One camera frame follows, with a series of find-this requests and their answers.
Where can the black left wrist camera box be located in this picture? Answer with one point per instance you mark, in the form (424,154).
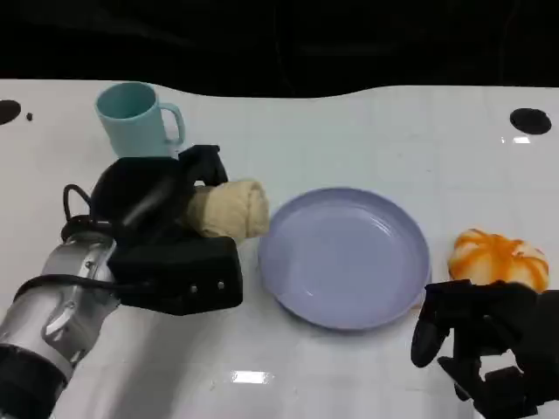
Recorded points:
(183,275)

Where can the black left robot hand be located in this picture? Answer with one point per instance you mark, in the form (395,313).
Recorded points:
(131,196)

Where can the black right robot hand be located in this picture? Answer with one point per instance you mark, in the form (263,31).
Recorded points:
(502,323)

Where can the orange and white bread roll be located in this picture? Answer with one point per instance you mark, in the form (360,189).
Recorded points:
(498,259)

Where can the pale green mug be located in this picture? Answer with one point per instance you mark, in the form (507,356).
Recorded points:
(135,126)

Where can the lilac plate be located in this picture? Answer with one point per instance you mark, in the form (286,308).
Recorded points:
(345,262)

